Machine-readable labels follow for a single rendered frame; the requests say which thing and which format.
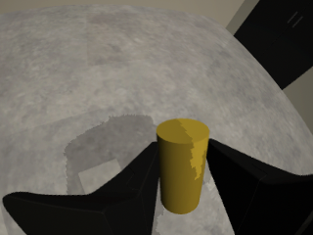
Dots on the yellow tall cylinder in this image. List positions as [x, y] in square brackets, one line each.
[182, 151]

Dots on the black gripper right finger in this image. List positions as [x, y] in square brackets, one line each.
[260, 199]

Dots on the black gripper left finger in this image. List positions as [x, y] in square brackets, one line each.
[126, 205]

